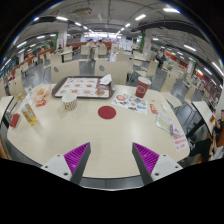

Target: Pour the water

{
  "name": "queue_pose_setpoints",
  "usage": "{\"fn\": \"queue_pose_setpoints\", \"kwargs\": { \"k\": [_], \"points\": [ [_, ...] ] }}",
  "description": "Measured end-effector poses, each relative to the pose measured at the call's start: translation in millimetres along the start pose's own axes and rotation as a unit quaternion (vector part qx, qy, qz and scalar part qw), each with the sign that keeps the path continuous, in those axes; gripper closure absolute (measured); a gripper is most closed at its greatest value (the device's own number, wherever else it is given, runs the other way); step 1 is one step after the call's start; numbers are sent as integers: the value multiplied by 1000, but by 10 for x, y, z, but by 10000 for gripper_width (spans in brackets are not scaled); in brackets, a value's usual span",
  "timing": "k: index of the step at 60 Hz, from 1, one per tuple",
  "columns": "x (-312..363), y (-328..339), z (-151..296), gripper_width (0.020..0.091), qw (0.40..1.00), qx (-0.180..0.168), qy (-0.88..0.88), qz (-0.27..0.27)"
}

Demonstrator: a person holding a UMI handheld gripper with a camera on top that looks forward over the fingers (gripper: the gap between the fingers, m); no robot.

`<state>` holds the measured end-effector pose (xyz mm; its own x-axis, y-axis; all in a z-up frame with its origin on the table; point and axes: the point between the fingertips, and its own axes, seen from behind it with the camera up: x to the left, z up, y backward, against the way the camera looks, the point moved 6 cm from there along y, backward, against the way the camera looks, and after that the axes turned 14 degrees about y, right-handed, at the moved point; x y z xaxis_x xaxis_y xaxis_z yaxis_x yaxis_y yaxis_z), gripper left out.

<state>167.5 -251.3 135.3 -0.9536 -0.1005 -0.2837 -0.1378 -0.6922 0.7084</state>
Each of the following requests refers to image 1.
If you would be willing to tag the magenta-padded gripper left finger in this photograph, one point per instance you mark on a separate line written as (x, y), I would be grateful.
(76, 156)

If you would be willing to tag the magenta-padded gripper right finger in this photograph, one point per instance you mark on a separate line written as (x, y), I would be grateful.
(146, 157)

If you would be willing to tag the clear yellow-capped drink bottle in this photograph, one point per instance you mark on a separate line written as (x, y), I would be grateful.
(29, 115)

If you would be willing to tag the white notice with red print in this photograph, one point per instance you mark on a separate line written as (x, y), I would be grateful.
(180, 141)

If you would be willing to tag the clear plastic sleeve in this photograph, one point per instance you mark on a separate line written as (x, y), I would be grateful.
(164, 122)

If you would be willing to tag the small white sachet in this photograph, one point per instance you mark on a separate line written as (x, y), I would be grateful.
(165, 107)

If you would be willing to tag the flat round red coaster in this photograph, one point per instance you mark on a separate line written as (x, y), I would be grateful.
(107, 112)

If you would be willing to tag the colourful sticker sheet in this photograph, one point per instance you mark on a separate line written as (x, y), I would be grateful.
(130, 102)

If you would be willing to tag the red white sauce packet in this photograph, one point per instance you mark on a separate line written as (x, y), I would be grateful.
(41, 103)

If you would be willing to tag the red paper cup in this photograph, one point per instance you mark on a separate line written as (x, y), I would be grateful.
(142, 88)

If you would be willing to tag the printed paper tray liner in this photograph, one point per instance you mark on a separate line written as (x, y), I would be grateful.
(80, 87)

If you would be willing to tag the flat red packet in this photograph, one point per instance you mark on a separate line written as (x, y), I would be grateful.
(15, 120)

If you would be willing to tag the white neighbouring table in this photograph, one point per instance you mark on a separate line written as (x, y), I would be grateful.
(5, 104)
(204, 113)

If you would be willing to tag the person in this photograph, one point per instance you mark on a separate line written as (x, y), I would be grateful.
(100, 44)
(160, 58)
(218, 133)
(90, 46)

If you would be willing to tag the crumpled white napkin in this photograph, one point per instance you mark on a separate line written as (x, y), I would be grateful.
(106, 79)

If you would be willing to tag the beige chair with round hole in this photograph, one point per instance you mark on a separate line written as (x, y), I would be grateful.
(66, 70)
(113, 69)

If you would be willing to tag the group of beige chairs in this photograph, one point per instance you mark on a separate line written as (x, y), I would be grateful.
(151, 68)

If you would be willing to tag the group of ceiling lights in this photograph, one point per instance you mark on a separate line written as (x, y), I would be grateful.
(140, 17)

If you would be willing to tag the ceiling air conditioning unit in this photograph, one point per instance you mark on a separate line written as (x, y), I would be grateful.
(81, 12)

